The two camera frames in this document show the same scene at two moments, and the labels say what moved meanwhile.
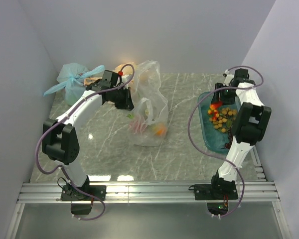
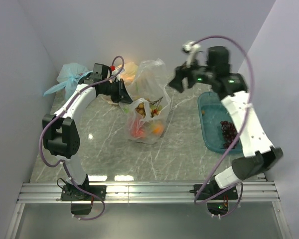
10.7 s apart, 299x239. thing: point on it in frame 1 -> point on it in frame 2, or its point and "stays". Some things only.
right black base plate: (215, 191) stays
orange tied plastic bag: (129, 68) stays
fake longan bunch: (224, 121) -> (155, 107)
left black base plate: (69, 193) stays
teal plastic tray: (215, 140) stays
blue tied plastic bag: (73, 74) stays
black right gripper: (225, 101) -> (181, 72)
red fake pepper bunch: (213, 111) -> (137, 132)
